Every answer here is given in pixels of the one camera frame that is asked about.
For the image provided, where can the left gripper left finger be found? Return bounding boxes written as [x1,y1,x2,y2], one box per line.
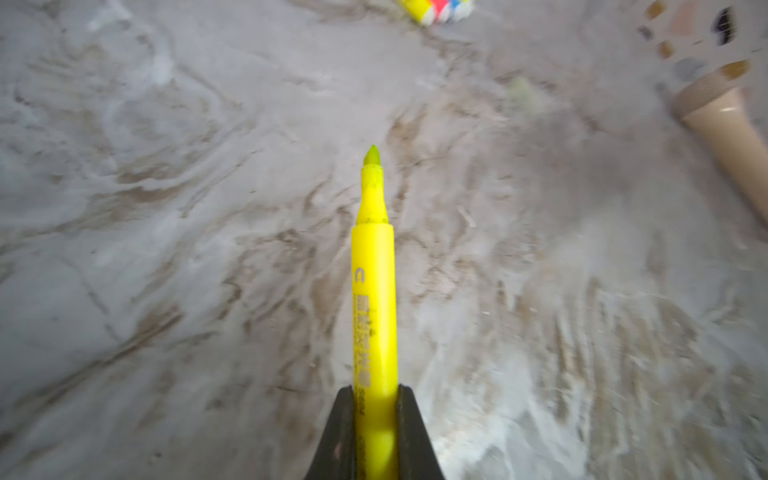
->
[304,386,357,480]

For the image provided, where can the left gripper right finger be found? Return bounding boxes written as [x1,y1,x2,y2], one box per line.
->
[396,385,445,480]

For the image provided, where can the yellow highlighter pen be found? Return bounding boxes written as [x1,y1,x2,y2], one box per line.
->
[397,0,437,26]
[351,146,398,479]

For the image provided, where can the blue highlighter pen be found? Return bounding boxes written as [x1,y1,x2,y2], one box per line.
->
[450,0,475,22]

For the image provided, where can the pink highlighter pen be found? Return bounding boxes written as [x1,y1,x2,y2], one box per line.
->
[431,0,454,24]

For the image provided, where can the wooden rolling pin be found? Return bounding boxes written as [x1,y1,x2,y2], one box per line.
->
[671,71,767,219]

